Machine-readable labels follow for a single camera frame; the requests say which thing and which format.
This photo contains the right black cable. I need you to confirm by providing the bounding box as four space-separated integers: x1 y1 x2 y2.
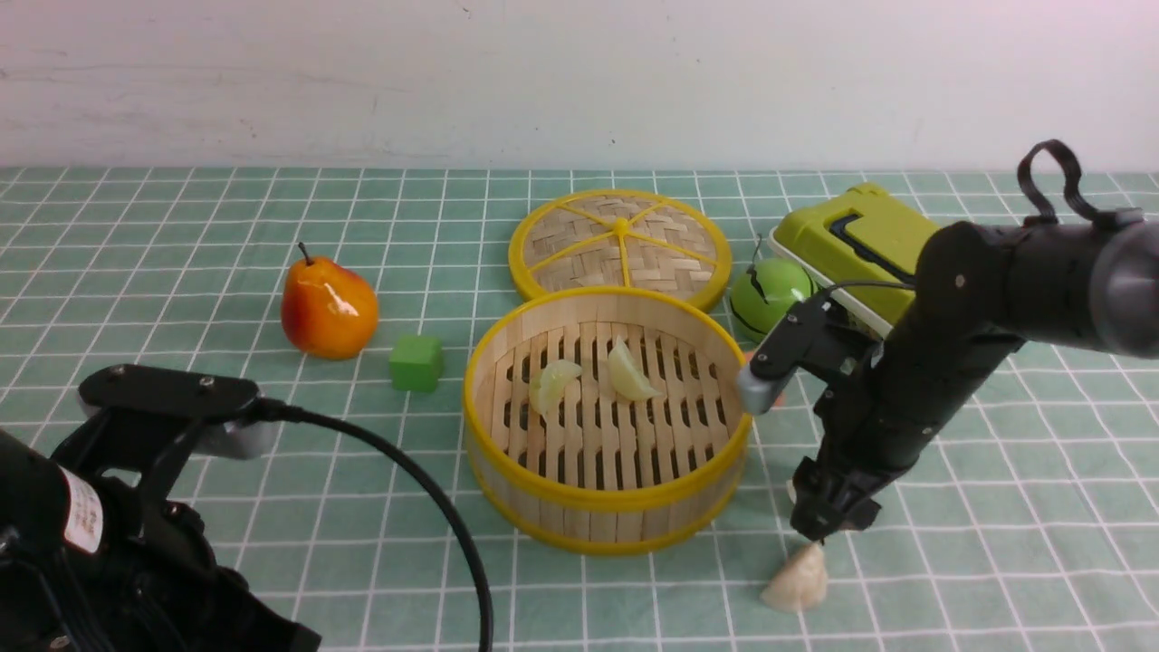
815 139 1144 300

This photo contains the green toy apple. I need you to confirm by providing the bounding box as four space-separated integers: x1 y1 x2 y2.
727 239 819 343

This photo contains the pale green dumpling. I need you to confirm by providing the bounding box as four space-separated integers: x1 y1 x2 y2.
608 337 663 403

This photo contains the bamboo steamer tray yellow rim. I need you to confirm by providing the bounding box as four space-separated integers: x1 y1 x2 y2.
462 286 752 554

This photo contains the woven bamboo steamer lid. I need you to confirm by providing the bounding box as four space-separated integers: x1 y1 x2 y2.
506 189 732 312

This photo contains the green wooden cube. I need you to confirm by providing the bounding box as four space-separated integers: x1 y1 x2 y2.
388 334 445 393

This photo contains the green checkered tablecloth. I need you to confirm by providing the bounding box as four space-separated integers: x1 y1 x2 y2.
0 167 1159 652

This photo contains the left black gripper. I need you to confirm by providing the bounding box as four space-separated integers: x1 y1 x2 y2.
3 434 321 651

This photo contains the green lidded white box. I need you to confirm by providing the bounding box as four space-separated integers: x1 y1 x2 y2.
770 182 939 338

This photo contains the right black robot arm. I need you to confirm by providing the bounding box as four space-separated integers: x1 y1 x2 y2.
790 218 1158 542

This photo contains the white dumpling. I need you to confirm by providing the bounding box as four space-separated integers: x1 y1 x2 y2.
759 542 829 611

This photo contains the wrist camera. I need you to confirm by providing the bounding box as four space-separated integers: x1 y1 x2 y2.
51 364 276 500
736 290 881 416

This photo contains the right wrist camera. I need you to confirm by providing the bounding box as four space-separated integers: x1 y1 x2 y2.
736 290 881 416

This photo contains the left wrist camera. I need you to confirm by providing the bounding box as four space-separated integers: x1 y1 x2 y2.
51 364 276 500

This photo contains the orange red toy pear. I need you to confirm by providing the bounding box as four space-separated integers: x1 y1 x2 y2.
279 241 379 360

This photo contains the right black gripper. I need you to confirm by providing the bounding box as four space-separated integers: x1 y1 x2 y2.
790 335 1025 542

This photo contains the pale dumpling bottom edge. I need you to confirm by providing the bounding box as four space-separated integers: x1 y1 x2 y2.
529 360 582 416

